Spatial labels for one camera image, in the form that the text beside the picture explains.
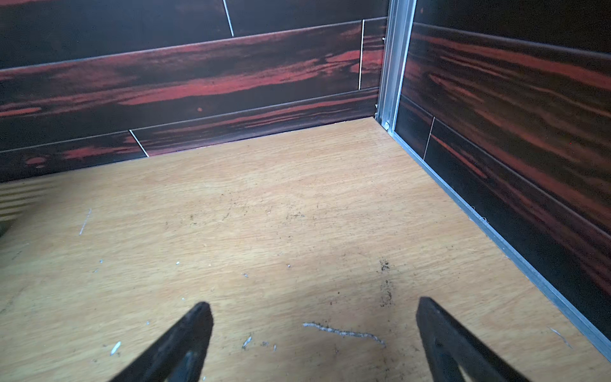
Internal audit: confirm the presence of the aluminium corner frame right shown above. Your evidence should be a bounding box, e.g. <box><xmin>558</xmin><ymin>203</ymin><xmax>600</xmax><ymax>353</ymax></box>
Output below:
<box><xmin>377</xmin><ymin>1</ymin><xmax>610</xmax><ymax>357</ymax></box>

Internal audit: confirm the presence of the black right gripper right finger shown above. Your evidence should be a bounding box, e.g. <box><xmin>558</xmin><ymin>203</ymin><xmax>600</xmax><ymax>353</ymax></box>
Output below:
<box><xmin>416</xmin><ymin>297</ymin><xmax>528</xmax><ymax>381</ymax></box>

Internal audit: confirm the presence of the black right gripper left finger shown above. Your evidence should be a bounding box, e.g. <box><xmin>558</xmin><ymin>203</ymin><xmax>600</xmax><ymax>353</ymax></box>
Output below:
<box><xmin>111</xmin><ymin>302</ymin><xmax>214</xmax><ymax>382</ymax></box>

